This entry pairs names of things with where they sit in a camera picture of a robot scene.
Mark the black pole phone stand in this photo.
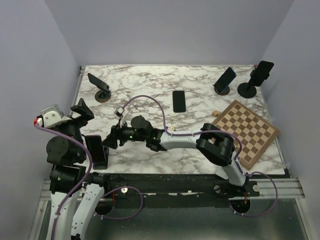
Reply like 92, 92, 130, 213
237, 69, 259, 99

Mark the aluminium frame rail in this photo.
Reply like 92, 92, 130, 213
37, 65, 307, 201

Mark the black phone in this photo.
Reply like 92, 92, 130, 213
254, 60, 275, 87
84, 135, 103, 158
87, 73, 110, 92

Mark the round wooden stand right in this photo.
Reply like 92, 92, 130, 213
213, 86, 230, 96

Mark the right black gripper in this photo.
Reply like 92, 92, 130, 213
100, 119, 148, 151

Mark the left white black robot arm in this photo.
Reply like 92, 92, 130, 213
46, 98, 111, 240

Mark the black folding phone stand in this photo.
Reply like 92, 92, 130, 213
91, 146, 109, 170

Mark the round wooden base stand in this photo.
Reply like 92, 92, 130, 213
94, 90, 111, 103

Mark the black smartphone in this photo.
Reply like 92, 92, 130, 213
172, 90, 186, 113

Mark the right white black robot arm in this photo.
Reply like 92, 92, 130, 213
102, 115, 250, 196

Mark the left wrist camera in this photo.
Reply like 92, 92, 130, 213
33, 104, 71, 129

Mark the toy brick car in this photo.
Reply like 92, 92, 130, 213
166, 125, 175, 132

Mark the wooden chessboard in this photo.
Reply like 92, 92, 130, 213
212, 100, 280, 170

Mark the black phone on pole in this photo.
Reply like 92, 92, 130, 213
254, 60, 275, 87

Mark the blue-edged phone back right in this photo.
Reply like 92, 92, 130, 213
214, 67, 237, 92

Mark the white plastic phone stand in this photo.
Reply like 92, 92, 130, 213
214, 166, 229, 180

